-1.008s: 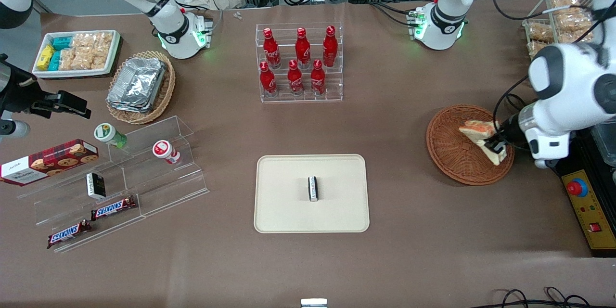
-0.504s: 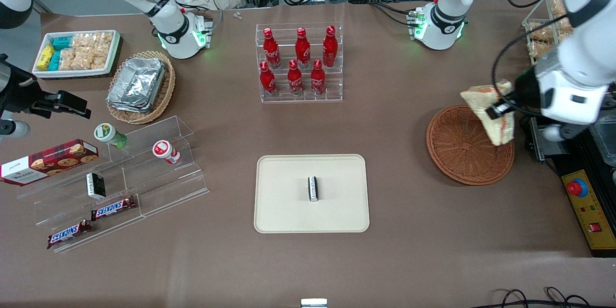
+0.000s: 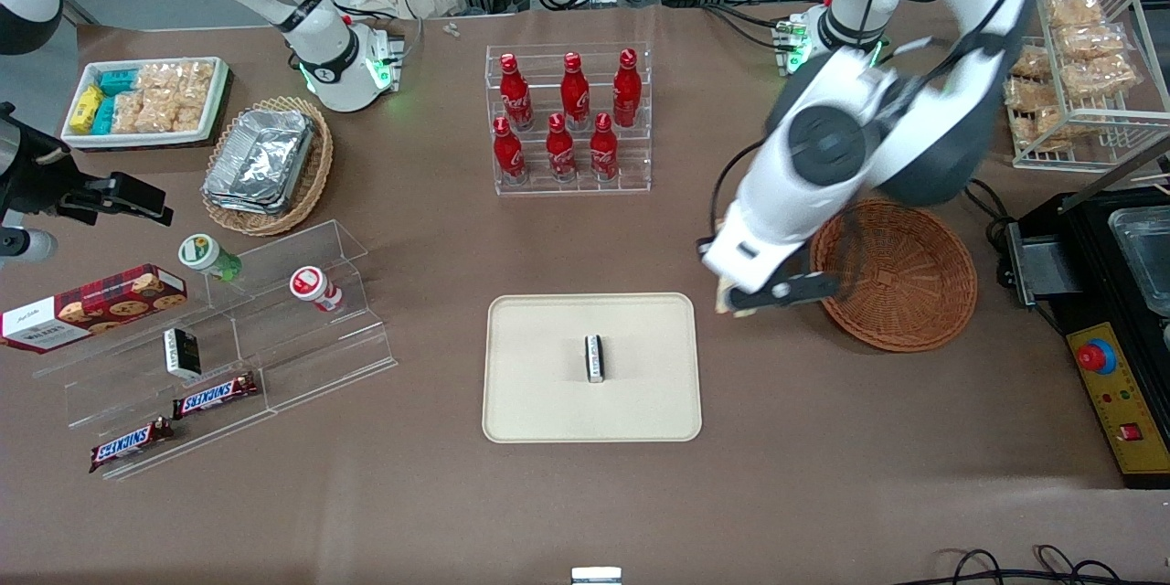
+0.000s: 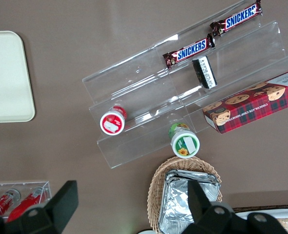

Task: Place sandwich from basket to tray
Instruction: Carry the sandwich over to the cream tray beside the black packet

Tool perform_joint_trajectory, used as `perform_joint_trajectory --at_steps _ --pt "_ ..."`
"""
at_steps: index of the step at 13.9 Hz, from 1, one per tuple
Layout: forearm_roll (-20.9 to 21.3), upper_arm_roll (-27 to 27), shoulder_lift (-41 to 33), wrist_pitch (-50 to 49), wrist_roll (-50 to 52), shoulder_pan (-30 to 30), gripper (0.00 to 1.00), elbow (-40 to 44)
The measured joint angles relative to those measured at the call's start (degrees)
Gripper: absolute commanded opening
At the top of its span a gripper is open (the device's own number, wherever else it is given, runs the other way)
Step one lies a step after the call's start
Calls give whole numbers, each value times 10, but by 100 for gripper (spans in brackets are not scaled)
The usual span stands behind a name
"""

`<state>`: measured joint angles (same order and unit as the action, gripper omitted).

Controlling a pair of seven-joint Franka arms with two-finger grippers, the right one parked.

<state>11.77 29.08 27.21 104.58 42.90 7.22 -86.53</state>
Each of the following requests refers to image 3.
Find steel pan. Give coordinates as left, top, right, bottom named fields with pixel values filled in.
left=1108, top=207, right=1170, bottom=317

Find green lid small bottle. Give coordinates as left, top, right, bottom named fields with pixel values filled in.
left=177, top=233, right=244, bottom=283

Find snickers bar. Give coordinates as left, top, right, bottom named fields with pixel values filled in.
left=88, top=417, right=176, bottom=474
left=171, top=371, right=261, bottom=420

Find stack of foil trays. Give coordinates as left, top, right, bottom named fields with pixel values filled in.
left=202, top=108, right=318, bottom=217

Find black machine with yellow panel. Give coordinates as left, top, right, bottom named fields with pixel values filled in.
left=1016, top=186, right=1170, bottom=489

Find white rectangular snack tray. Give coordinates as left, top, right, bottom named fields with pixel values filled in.
left=61, top=56, right=230, bottom=151

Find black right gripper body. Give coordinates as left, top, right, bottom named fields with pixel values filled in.
left=0, top=101, right=74, bottom=220

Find clear acrylic bottle rack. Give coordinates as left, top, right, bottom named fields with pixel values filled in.
left=484, top=41, right=654, bottom=197

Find red emergency stop button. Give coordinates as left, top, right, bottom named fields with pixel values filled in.
left=1076, top=339, right=1119, bottom=377

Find black floor cables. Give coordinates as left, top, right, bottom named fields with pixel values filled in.
left=914, top=546, right=1170, bottom=585

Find black machine cable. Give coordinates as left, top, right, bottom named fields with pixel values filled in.
left=964, top=177, right=1017, bottom=248

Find round brown wicker basket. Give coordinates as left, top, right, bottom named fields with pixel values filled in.
left=809, top=198, right=979, bottom=354

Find clear acrylic stepped shelf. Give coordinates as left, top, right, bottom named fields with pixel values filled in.
left=31, top=219, right=399, bottom=484

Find red cookie box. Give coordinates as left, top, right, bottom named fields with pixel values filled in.
left=0, top=263, right=189, bottom=356

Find black base cables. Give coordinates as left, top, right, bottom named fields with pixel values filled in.
left=340, top=4, right=427, bottom=76
left=702, top=4, right=798, bottom=52

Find black right base cables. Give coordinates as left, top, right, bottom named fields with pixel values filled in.
left=340, top=4, right=427, bottom=76

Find clear rice cracker bag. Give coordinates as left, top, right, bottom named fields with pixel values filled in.
left=1060, top=55, right=1140, bottom=102
left=1010, top=44, right=1054, bottom=80
left=1056, top=23, right=1131, bottom=61
left=1047, top=0, right=1103, bottom=29
left=111, top=91, right=147, bottom=134
left=143, top=92, right=212, bottom=134
left=137, top=61, right=217, bottom=98
left=1005, top=78, right=1067, bottom=147

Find yellow snack packet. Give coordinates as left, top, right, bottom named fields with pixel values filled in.
left=70, top=86, right=104, bottom=132

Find small black carton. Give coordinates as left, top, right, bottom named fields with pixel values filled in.
left=163, top=326, right=203, bottom=381

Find triangular sandwich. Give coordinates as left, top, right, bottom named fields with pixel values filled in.
left=716, top=217, right=762, bottom=320

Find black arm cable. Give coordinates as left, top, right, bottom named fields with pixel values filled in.
left=697, top=0, right=1048, bottom=295

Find oval wicker basket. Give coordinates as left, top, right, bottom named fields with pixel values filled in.
left=200, top=95, right=335, bottom=238

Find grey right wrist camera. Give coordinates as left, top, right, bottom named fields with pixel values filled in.
left=0, top=229, right=59, bottom=263

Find red lid small bottle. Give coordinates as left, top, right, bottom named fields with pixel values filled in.
left=289, top=265, right=345, bottom=313

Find black left base cables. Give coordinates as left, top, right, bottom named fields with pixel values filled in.
left=702, top=4, right=798, bottom=52

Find red cola bottle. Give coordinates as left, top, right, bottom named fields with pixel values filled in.
left=498, top=53, right=536, bottom=132
left=492, top=116, right=529, bottom=185
left=545, top=113, right=579, bottom=183
left=559, top=52, right=591, bottom=132
left=612, top=48, right=644, bottom=128
left=589, top=112, right=621, bottom=182

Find white wire rack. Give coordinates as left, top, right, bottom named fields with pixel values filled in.
left=1004, top=0, right=1170, bottom=174

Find beige rectangular tray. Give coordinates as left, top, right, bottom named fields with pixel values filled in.
left=482, top=292, right=704, bottom=445

